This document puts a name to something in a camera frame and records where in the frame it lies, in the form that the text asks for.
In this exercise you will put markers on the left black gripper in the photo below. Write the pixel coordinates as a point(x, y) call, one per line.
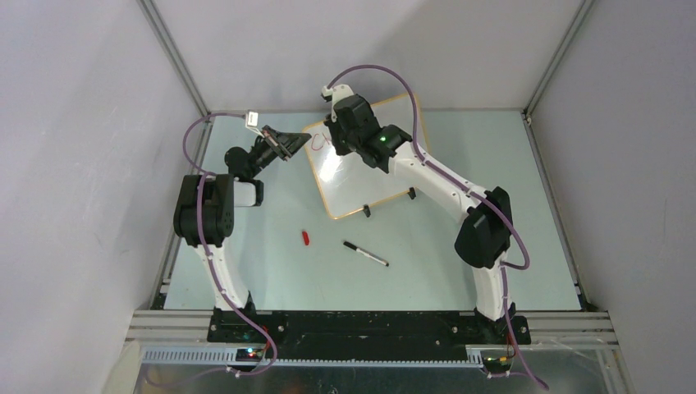
point(286, 145)

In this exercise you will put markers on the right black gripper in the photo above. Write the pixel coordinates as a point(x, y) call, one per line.
point(334, 127)

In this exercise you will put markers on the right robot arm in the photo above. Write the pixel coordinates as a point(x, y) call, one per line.
point(483, 215)

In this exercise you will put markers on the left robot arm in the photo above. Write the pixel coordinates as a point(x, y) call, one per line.
point(204, 216)

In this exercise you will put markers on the yellow-framed whiteboard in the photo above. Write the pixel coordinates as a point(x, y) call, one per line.
point(345, 183)

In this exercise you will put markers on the black capped marker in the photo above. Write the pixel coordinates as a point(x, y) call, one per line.
point(366, 253)

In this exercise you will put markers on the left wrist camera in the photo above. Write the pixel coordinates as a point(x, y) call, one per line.
point(251, 121)

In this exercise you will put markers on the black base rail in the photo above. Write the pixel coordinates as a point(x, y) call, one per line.
point(365, 336)

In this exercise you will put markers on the aluminium frame front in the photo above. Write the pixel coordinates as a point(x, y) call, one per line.
point(179, 337)

